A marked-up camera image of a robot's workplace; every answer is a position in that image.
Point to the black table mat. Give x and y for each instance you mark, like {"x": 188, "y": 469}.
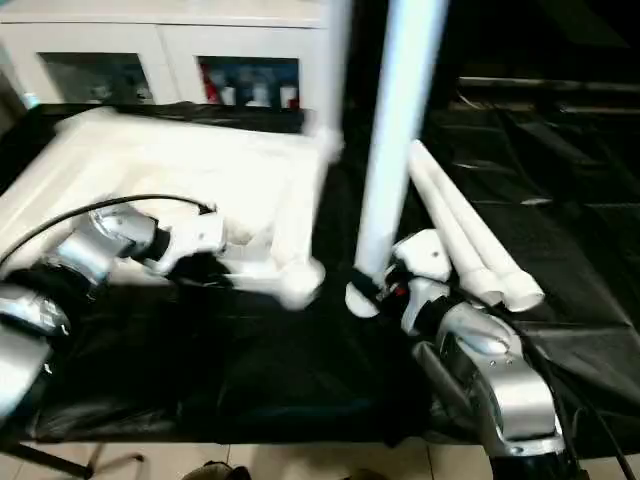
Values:
{"x": 250, "y": 370}

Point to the black metal table frame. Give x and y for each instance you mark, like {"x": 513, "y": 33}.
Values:
{"x": 60, "y": 458}

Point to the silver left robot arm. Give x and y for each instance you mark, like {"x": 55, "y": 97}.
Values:
{"x": 60, "y": 270}

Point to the white glass door cabinet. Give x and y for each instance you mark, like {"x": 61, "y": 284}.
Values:
{"x": 150, "y": 50}

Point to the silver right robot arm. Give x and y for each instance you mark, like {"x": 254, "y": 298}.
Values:
{"x": 495, "y": 380}

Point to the white plastic table leg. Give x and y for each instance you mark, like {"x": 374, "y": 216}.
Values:
{"x": 490, "y": 240}
{"x": 450, "y": 220}
{"x": 400, "y": 120}
{"x": 335, "y": 60}

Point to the white plastic table top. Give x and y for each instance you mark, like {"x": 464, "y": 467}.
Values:
{"x": 150, "y": 170}

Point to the black robot foot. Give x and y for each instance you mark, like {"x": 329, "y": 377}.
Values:
{"x": 365, "y": 475}
{"x": 215, "y": 471}

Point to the black left robot foot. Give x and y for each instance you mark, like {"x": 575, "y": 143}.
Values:
{"x": 215, "y": 471}

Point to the black right robot foot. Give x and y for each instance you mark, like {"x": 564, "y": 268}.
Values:
{"x": 365, "y": 475}

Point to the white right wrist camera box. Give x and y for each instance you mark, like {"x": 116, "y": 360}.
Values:
{"x": 420, "y": 265}

